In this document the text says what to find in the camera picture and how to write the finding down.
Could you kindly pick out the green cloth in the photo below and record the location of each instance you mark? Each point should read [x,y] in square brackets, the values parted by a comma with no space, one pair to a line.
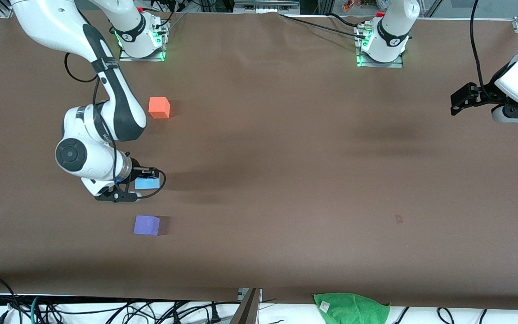
[353,310]

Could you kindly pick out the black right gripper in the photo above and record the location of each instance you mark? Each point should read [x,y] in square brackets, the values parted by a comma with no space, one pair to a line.
[136,166]

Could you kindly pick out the blue foam block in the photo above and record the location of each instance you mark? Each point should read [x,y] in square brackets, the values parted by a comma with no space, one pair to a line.
[147,184]

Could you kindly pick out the small white metal bracket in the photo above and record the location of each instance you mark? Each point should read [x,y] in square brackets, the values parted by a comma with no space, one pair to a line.
[242,293]

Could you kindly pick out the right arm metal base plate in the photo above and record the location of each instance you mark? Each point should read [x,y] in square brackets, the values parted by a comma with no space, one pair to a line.
[158,56]

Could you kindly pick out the brown table cover sheet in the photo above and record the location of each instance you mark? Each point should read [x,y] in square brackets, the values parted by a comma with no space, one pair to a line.
[259,180]

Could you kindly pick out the black power plug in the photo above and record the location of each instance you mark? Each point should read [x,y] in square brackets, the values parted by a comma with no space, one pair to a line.
[215,315]

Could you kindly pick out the purple foam block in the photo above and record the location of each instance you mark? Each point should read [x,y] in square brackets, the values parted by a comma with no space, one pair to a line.
[145,225]

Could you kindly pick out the grey metal post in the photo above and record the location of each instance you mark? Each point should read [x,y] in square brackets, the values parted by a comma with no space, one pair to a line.
[247,310]

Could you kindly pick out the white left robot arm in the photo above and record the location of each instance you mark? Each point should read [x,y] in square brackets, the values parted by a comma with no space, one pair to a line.
[391,31]

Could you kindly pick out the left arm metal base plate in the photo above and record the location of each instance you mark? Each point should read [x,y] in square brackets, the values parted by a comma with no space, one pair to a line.
[396,64]

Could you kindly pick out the colourful background object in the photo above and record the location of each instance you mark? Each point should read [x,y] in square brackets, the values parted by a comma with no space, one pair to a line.
[358,4]

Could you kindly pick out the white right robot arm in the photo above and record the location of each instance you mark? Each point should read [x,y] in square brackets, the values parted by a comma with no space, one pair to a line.
[119,103]

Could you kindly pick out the grey metal rail box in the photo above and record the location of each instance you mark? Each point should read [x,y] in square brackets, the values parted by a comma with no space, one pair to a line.
[265,5]

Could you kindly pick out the orange foam block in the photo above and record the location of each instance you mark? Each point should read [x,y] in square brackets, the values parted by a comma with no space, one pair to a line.
[159,107]

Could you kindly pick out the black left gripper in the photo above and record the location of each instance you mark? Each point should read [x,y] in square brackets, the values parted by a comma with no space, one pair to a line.
[482,95]

